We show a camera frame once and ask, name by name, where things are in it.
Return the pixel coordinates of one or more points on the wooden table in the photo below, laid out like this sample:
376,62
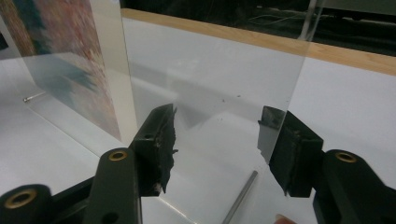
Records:
342,54

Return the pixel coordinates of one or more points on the printed picture card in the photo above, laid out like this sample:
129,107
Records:
71,62

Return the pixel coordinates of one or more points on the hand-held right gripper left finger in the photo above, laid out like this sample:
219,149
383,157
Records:
155,149

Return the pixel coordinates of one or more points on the metal standoff pin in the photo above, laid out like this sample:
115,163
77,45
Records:
34,97
239,196

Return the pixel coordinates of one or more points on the clear acrylic picture frame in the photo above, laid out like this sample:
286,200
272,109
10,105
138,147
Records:
218,71

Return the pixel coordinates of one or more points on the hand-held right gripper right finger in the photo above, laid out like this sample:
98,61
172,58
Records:
299,158

